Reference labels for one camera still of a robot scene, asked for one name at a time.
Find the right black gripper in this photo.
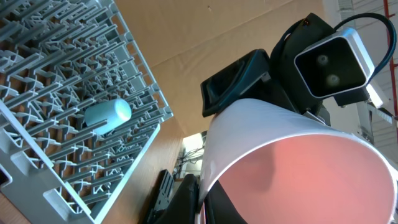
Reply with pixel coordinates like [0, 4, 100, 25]
[200, 12, 333, 117]

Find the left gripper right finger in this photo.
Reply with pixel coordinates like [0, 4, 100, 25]
[204, 180, 247, 224]

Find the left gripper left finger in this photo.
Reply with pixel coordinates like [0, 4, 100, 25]
[155, 174, 199, 224]

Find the pink cup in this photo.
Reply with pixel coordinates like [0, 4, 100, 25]
[198, 99, 397, 223]

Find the light blue cup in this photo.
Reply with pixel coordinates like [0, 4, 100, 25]
[85, 99, 132, 134]

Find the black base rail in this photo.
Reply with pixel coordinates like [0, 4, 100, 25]
[143, 169, 174, 224]

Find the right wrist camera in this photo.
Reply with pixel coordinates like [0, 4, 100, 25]
[294, 28, 375, 98]

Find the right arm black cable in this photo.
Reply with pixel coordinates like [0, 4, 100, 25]
[334, 12, 397, 85]

